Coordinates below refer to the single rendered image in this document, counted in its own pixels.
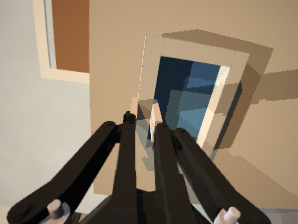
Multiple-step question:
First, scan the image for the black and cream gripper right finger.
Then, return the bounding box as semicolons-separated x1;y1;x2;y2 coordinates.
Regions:
150;99;272;224

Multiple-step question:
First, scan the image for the tan wooden board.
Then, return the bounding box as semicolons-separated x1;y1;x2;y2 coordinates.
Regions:
89;0;298;209

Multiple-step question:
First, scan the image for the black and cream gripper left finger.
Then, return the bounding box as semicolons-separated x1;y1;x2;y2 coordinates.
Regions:
6;97;138;224

